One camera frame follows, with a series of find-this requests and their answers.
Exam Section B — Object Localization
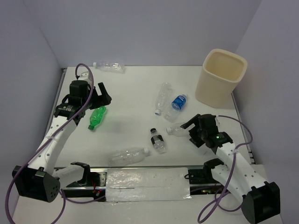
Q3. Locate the blue label Pocari bottle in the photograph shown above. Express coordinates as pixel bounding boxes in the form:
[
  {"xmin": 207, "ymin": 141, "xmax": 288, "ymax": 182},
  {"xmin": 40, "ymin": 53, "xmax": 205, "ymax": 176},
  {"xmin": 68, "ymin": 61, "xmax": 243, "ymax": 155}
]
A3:
[{"xmin": 164, "ymin": 94, "xmax": 187, "ymax": 123}]

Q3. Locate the small black label bottle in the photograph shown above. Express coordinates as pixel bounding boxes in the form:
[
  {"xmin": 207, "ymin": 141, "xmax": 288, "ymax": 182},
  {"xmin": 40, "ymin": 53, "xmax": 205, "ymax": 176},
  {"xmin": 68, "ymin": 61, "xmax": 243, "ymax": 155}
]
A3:
[{"xmin": 150, "ymin": 128, "xmax": 167, "ymax": 154}]

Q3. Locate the white foil cover sheet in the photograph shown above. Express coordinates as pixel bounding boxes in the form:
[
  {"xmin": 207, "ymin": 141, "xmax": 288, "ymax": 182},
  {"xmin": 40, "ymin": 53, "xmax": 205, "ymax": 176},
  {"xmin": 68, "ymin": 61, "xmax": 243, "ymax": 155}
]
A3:
[{"xmin": 105, "ymin": 168, "xmax": 191, "ymax": 202}]

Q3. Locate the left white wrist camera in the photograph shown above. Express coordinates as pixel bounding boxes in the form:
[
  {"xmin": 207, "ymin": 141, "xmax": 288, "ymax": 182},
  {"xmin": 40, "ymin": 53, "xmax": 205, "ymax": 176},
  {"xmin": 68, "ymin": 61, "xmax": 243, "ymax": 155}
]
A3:
[{"xmin": 78, "ymin": 71, "xmax": 92, "ymax": 85}]

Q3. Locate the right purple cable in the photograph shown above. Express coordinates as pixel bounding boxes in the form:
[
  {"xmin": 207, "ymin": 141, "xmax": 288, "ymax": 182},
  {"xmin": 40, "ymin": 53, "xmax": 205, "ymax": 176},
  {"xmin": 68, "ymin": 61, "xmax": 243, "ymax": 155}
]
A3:
[{"xmin": 190, "ymin": 115, "xmax": 254, "ymax": 222}]

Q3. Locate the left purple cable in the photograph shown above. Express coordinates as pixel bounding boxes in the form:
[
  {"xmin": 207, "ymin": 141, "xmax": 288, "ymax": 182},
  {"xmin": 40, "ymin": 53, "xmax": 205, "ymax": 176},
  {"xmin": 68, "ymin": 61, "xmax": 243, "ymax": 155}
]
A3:
[{"xmin": 4, "ymin": 63, "xmax": 106, "ymax": 224}]

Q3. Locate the clear bottle at back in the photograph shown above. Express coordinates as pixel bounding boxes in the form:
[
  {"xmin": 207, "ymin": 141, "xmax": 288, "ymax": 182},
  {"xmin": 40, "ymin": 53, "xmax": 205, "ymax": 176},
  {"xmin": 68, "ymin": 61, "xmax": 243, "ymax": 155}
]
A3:
[{"xmin": 93, "ymin": 62, "xmax": 126, "ymax": 74}]

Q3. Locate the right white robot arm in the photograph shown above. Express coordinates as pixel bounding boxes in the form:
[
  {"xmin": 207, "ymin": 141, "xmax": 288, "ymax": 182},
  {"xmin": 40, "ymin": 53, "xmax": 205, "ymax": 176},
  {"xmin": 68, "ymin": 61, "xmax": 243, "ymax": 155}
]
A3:
[{"xmin": 181, "ymin": 114, "xmax": 281, "ymax": 224}]

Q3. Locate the clear ribbed plastic bottle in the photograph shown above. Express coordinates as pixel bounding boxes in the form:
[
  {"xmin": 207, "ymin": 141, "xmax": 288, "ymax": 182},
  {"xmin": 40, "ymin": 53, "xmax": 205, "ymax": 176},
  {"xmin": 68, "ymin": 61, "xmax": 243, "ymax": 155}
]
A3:
[{"xmin": 154, "ymin": 82, "xmax": 172, "ymax": 116}]

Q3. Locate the beige plastic bin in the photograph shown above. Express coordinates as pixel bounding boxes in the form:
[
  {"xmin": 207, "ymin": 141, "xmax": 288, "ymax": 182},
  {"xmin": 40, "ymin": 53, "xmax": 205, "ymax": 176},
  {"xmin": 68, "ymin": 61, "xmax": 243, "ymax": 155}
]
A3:
[{"xmin": 195, "ymin": 49, "xmax": 248, "ymax": 108}]

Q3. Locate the purple cable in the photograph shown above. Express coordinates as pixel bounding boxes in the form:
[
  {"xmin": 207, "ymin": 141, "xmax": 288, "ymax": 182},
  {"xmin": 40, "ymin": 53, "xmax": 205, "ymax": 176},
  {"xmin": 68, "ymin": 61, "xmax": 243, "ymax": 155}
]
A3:
[
  {"xmin": 190, "ymin": 115, "xmax": 254, "ymax": 222},
  {"xmin": 4, "ymin": 63, "xmax": 106, "ymax": 224}
]

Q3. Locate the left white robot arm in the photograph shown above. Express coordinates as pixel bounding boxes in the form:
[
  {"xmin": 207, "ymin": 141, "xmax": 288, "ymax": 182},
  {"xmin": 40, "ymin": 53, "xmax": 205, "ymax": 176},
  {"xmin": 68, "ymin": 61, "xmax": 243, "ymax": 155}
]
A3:
[{"xmin": 12, "ymin": 80, "xmax": 112, "ymax": 203}]

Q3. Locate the large clear front bottle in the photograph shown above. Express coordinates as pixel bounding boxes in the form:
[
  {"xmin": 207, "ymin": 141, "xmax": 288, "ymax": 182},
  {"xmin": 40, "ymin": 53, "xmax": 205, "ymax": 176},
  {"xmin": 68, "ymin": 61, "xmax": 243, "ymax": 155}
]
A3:
[{"xmin": 108, "ymin": 147, "xmax": 150, "ymax": 167}]

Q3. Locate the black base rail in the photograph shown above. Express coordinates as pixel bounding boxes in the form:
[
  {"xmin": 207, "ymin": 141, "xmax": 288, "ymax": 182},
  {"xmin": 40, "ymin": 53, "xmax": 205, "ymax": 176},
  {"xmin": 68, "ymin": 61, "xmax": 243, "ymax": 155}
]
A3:
[{"xmin": 62, "ymin": 163, "xmax": 220, "ymax": 203}]

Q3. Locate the green plastic bottle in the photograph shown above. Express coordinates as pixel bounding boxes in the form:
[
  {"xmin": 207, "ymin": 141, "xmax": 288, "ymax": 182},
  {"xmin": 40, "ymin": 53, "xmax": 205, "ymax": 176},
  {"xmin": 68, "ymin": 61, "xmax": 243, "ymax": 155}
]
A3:
[{"xmin": 88, "ymin": 106, "xmax": 107, "ymax": 131}]

